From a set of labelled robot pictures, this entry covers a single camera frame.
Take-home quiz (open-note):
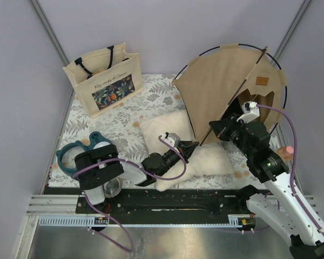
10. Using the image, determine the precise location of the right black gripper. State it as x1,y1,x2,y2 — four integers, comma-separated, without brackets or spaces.
210,112,254,158

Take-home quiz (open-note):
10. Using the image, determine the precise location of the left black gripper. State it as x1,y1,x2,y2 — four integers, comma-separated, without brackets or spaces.
158,141,199,178

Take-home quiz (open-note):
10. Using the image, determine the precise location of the cream fluffy pillow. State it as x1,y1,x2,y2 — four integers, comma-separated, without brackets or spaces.
139,110,234,192

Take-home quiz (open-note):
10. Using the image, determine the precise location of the beige fabric pet tent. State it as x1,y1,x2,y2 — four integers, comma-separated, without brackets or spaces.
172,43,288,146

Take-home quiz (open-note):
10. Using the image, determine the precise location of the teal pet bowl stand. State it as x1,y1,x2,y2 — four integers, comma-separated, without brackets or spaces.
56,131,112,177

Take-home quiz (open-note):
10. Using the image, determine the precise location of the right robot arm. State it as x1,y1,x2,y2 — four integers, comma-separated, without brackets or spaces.
209,114,324,258

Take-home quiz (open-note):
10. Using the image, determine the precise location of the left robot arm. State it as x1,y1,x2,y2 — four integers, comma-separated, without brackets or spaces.
72,133,199,213

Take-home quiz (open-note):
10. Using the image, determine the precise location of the floral patterned table mat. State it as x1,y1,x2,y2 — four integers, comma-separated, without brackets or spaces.
60,74,264,189

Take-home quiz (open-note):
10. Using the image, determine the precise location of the pink capped juice bottle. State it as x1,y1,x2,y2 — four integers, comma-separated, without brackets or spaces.
276,146,294,163

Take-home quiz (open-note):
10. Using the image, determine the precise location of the stainless steel bowl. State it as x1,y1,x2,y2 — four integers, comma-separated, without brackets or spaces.
103,178,123,198

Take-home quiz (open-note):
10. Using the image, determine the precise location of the beige floral tote bag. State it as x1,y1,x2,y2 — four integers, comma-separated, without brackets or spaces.
63,43,144,118

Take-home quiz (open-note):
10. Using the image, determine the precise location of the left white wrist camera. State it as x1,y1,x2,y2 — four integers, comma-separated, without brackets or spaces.
159,132,180,148

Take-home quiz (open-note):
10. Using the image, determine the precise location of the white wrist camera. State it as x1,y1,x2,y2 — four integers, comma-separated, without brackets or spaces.
237,101,260,123
159,132,180,148

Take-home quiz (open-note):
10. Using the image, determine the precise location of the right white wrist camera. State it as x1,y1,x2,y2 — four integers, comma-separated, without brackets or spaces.
237,101,260,123

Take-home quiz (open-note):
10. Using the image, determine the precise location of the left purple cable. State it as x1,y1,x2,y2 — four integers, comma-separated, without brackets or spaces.
71,134,188,253

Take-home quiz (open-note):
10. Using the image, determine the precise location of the purple cable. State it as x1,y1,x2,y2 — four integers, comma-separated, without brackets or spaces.
256,104,324,243
71,134,188,253

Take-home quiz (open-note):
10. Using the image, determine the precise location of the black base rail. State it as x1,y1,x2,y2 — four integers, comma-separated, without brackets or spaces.
75,188,260,226

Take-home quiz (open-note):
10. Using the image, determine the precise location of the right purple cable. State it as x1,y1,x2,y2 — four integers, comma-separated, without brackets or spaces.
256,104,324,243

